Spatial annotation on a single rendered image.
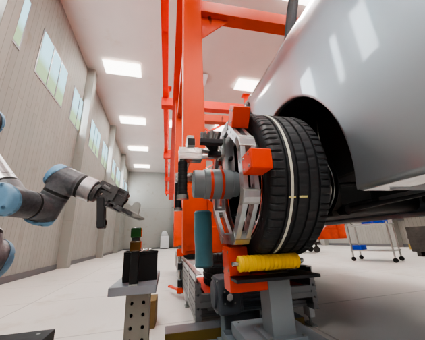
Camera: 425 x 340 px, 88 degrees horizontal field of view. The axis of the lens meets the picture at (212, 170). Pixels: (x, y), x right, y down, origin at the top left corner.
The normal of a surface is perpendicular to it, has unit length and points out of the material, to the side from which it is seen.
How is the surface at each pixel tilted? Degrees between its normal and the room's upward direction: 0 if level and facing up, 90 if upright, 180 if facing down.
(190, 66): 90
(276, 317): 90
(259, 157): 90
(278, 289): 90
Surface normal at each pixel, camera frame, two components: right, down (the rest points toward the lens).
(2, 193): 0.01, -0.27
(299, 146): 0.18, -0.48
